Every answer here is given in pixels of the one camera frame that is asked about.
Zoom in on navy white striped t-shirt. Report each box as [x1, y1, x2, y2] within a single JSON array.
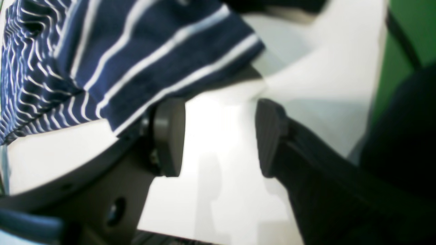
[[1, 0, 264, 145]]

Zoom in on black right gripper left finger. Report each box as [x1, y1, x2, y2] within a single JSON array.
[[1, 98, 186, 245]]

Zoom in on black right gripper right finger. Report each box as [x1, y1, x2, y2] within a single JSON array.
[[255, 99, 435, 245]]

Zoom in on green side bin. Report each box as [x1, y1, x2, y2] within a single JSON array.
[[370, 0, 436, 126]]

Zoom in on dark navy folded garment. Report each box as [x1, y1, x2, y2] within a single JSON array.
[[360, 64, 436, 200]]

